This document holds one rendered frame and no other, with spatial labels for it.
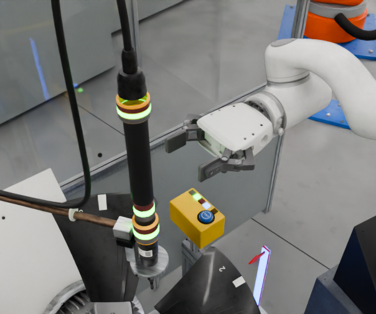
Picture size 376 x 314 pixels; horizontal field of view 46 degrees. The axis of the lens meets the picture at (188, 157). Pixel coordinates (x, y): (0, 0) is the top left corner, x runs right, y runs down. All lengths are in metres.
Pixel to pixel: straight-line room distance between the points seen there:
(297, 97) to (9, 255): 0.76
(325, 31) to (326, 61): 3.83
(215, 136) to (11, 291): 0.67
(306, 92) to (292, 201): 2.15
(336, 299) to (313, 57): 0.89
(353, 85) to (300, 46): 0.11
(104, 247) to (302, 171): 2.32
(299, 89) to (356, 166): 2.52
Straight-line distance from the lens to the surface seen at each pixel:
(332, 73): 0.74
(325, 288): 1.48
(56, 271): 1.19
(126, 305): 0.99
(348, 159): 3.34
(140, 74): 0.55
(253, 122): 0.75
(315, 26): 4.59
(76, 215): 0.80
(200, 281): 1.13
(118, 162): 1.68
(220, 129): 0.74
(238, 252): 2.64
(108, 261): 0.98
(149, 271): 0.82
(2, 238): 1.16
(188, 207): 1.42
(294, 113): 0.80
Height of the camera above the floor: 2.14
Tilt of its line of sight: 43 degrees down
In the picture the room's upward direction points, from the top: straight up
